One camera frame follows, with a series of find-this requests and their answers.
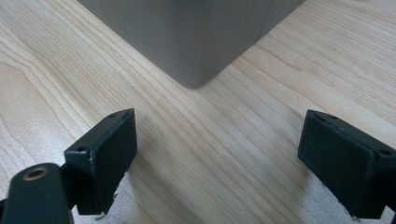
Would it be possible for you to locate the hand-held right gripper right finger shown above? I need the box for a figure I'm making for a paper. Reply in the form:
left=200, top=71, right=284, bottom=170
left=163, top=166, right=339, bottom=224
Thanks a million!
left=297, top=108, right=396, bottom=219

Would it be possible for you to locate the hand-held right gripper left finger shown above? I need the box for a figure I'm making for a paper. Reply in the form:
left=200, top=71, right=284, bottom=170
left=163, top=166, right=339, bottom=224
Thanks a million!
left=64, top=107, right=138, bottom=217

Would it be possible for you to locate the grey box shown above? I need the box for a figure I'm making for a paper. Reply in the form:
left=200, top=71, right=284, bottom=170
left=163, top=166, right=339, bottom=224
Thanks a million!
left=76, top=0, right=306, bottom=90

